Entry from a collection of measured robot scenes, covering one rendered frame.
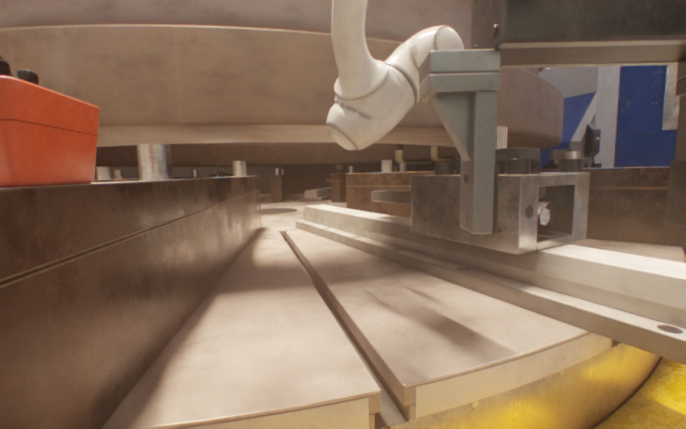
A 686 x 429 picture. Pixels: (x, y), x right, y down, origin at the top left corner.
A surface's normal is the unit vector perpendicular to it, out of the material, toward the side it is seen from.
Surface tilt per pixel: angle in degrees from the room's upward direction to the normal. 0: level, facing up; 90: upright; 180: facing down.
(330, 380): 0
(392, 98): 103
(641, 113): 90
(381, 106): 110
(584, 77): 90
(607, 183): 90
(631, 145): 90
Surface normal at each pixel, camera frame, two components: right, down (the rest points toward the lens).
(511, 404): 0.38, 0.11
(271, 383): -0.03, -0.99
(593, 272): -0.84, -0.24
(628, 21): -0.03, 0.12
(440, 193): -0.88, 0.08
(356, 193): -0.62, 0.11
